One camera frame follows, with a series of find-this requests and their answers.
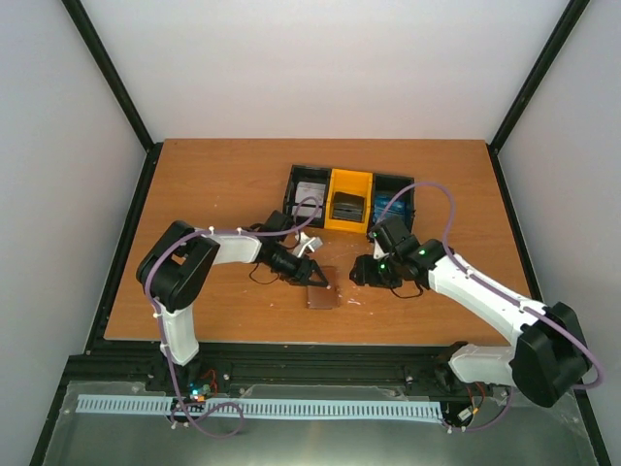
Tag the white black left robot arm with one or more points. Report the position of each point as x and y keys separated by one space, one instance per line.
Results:
x=174 y=271

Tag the dark credit card stack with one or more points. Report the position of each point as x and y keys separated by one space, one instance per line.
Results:
x=347 y=207

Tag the metal sheet front plate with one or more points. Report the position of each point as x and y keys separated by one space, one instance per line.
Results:
x=506 y=431

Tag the silver credit card stack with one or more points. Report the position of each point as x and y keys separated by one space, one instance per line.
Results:
x=309 y=199

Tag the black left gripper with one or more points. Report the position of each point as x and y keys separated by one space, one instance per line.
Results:
x=302 y=272

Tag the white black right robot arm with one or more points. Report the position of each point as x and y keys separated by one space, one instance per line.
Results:
x=545 y=353

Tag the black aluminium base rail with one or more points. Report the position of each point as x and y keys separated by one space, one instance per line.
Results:
x=227 y=368

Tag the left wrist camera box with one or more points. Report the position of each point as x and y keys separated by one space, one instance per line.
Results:
x=306 y=244

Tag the black bin left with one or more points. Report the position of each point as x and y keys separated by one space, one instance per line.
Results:
x=300 y=173

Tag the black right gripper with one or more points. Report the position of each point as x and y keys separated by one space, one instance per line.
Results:
x=365 y=274

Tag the brown leather card holder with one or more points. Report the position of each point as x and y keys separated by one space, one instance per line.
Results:
x=325 y=298

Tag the light blue cable duct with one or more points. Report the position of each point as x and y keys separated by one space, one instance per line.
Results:
x=280 y=409

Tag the black frame post left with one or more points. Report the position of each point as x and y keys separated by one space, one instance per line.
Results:
x=91 y=38

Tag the black frame post right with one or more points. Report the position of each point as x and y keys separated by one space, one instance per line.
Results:
x=559 y=35

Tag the yellow bin middle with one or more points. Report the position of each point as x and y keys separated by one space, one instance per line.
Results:
x=354 y=182

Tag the black frame post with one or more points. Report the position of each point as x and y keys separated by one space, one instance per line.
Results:
x=559 y=35
x=91 y=38

